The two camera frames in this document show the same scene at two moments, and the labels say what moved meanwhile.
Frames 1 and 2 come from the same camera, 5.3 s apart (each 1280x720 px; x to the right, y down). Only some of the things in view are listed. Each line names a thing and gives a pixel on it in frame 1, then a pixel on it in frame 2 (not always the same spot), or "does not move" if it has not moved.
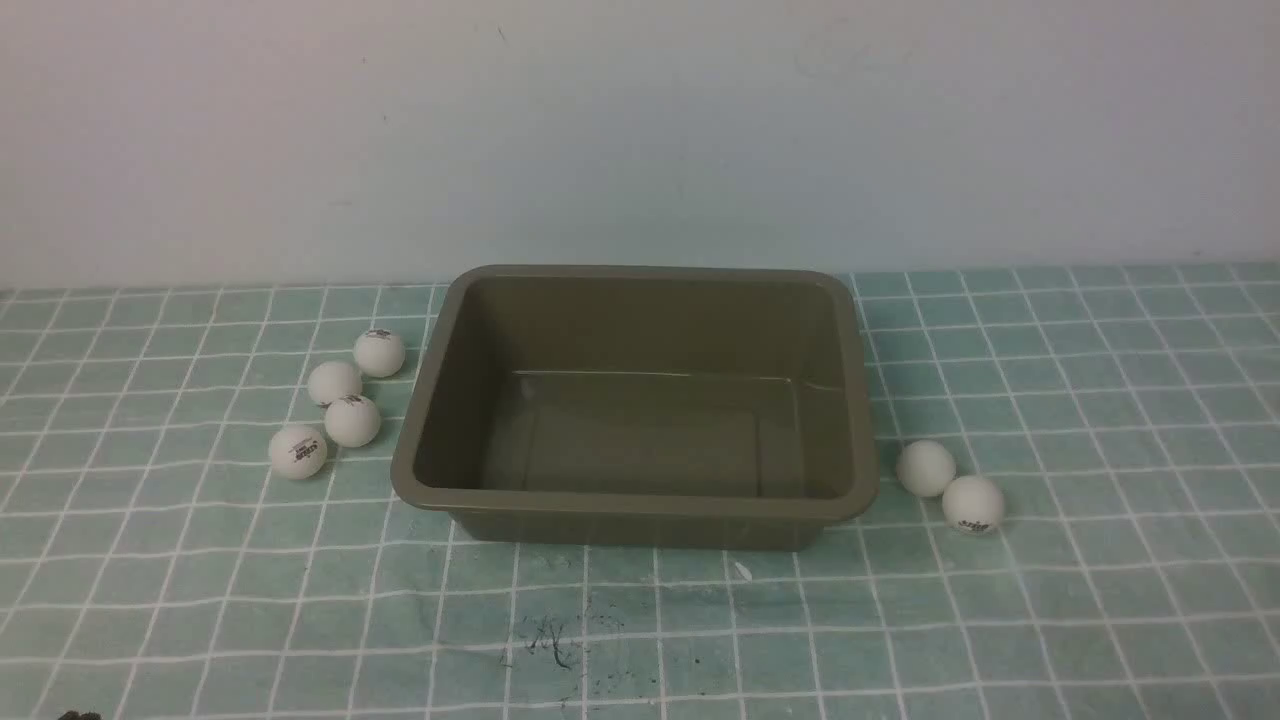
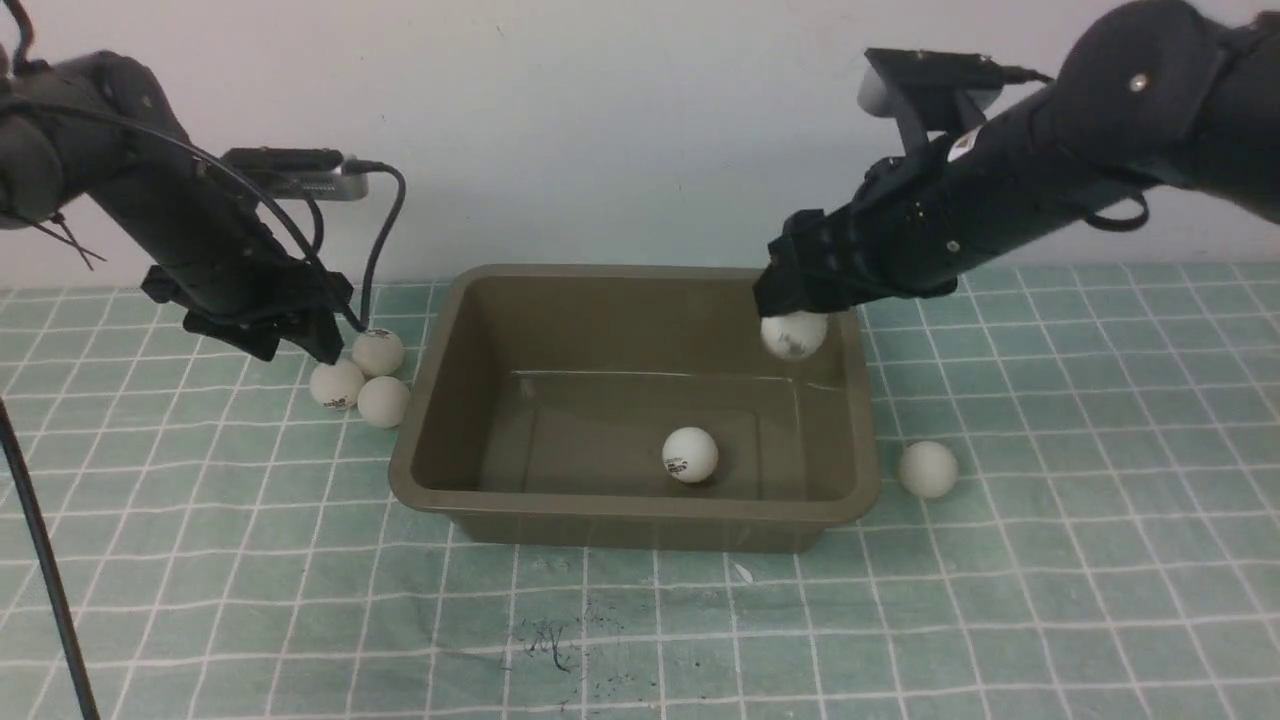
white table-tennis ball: x=299 y=452 -> x=690 y=454
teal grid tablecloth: x=154 y=565 does not move
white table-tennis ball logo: x=352 y=421 -> x=383 y=401
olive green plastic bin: x=644 y=406 does not move
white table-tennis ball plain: x=332 y=380 does not move
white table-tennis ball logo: x=972 y=504 -> x=795 y=336
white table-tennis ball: x=379 y=352 does not move
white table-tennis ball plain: x=926 y=468 does not move
